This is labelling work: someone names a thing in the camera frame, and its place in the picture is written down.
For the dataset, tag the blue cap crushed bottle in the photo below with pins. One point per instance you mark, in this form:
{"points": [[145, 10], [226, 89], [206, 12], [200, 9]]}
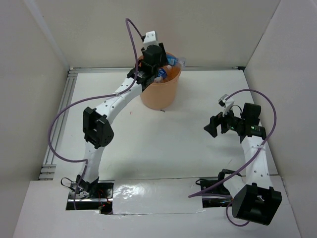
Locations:
{"points": [[174, 61]]}

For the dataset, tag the orange plastic bin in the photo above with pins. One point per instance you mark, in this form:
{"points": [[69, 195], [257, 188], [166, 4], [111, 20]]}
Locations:
{"points": [[161, 95]]}

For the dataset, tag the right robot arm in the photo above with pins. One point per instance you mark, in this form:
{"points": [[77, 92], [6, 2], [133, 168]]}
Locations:
{"points": [[257, 175]]}

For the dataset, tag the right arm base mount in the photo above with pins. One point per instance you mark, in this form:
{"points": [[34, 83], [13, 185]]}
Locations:
{"points": [[218, 191]]}

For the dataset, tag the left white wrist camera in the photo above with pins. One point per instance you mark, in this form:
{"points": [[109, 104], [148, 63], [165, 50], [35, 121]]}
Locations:
{"points": [[150, 38]]}

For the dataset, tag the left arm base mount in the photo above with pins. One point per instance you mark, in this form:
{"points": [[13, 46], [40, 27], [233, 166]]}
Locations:
{"points": [[100, 197]]}

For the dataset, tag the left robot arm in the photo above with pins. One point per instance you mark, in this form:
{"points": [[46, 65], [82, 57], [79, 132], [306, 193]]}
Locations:
{"points": [[97, 121]]}

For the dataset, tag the blue label clear bottle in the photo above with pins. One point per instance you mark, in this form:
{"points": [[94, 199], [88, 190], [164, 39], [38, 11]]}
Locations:
{"points": [[163, 74]]}

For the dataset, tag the aluminium frame rail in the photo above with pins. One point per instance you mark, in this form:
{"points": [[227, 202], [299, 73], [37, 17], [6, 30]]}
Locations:
{"points": [[150, 144]]}

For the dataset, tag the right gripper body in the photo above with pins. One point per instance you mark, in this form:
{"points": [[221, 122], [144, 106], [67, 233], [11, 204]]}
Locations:
{"points": [[230, 122]]}

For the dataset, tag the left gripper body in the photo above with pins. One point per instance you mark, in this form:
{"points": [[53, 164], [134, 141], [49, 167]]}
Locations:
{"points": [[163, 60]]}

